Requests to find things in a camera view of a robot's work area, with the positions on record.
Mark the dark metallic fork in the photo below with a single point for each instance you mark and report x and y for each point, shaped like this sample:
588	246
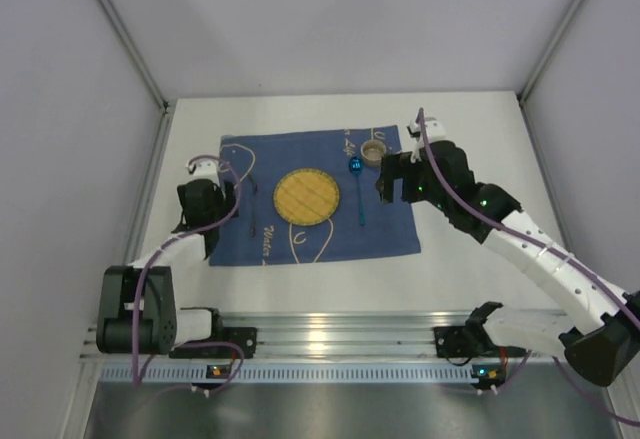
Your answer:
254	189

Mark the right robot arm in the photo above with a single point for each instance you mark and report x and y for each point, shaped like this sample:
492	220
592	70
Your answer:
598	331

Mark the right aluminium frame post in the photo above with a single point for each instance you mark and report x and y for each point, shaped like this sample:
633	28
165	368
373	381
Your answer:
552	45

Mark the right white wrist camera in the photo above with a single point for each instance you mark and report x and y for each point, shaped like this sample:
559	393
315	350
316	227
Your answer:
433	127

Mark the perforated cable duct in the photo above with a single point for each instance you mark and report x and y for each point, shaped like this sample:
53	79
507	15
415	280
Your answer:
346	373

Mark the aluminium frame post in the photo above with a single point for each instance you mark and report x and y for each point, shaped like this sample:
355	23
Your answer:
552	45
132	52

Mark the aluminium mounting rail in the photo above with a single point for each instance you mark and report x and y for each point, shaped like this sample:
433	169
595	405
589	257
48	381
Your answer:
355	337

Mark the left aluminium frame post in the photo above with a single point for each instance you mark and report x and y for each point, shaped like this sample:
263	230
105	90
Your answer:
132	52

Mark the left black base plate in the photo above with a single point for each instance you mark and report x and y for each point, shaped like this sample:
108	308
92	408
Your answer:
230	344

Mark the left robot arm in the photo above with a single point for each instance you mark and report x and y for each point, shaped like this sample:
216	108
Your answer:
144	303

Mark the blue cloth placemat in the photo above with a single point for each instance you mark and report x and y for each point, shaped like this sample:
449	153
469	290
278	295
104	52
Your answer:
389	230

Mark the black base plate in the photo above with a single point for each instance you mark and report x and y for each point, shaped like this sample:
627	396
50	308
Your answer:
230	344
454	342

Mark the round yellow woven plate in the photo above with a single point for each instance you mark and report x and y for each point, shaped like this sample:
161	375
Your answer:
306	197

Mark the small beige cup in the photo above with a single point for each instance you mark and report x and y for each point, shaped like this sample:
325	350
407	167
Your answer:
372	152

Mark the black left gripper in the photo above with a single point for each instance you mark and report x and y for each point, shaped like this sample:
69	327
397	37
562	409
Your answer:
189	204

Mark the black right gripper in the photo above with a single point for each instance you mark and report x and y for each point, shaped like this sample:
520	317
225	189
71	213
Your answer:
395	175

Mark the blue metallic spoon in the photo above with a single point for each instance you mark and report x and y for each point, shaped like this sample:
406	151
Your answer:
355	168

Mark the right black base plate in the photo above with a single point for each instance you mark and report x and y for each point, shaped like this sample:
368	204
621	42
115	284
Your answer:
454	342

